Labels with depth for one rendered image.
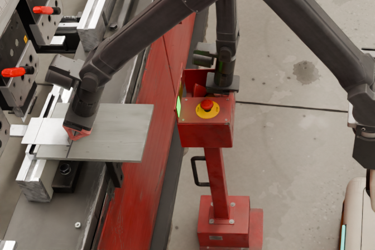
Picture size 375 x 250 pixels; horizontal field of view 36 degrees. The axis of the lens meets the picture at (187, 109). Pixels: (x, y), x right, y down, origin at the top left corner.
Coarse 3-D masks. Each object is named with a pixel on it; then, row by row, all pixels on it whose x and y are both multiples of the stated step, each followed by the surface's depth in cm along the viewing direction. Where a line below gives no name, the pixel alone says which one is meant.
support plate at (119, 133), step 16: (64, 112) 148; (112, 112) 146; (128, 112) 145; (144, 112) 144; (96, 128) 143; (112, 128) 142; (128, 128) 141; (144, 128) 141; (80, 144) 140; (96, 144) 139; (112, 144) 138; (128, 144) 138; (144, 144) 137; (80, 160) 137; (96, 160) 136; (112, 160) 135; (128, 160) 135
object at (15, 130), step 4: (12, 124) 146; (12, 128) 145; (16, 128) 145; (20, 128) 145; (24, 128) 145; (12, 132) 145; (16, 132) 144; (20, 132) 144; (24, 132) 144; (12, 136) 144; (16, 136) 144; (20, 136) 144
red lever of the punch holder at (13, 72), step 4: (8, 68) 115; (12, 68) 115; (16, 68) 116; (20, 68) 117; (24, 68) 121; (28, 68) 121; (32, 68) 121; (4, 72) 113; (8, 72) 113; (12, 72) 113; (16, 72) 115; (20, 72) 117; (24, 72) 118; (28, 72) 121; (32, 72) 121; (4, 76) 114; (8, 76) 113; (12, 76) 114; (16, 76) 116
